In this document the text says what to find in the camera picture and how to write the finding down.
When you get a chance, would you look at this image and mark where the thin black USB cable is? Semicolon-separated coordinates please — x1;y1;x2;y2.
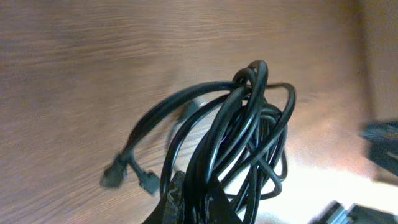
217;102;289;224

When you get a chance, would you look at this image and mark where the thick black cable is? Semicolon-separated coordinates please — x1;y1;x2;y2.
99;59;297;224

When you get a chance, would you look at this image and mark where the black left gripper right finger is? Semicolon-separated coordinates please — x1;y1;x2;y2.
198;175;242;224

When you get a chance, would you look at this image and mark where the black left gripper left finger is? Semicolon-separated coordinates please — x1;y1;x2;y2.
142;171;185;224

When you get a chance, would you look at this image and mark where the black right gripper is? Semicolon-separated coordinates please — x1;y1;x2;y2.
361;120;397;176

